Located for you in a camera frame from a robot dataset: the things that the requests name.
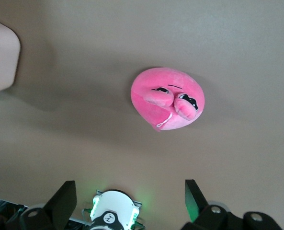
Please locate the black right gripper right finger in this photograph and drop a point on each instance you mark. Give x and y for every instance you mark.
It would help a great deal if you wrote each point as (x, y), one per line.
(204, 215)

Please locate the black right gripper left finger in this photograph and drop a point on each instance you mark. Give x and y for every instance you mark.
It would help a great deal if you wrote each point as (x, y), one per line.
(58, 208)

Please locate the pink plush toy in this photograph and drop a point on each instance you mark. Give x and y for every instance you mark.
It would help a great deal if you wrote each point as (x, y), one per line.
(156, 81)

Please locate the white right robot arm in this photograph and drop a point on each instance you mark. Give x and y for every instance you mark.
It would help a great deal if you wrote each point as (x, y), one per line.
(113, 201)

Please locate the pink translucent plastic box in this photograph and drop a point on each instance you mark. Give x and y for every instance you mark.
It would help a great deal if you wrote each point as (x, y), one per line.
(3, 60)

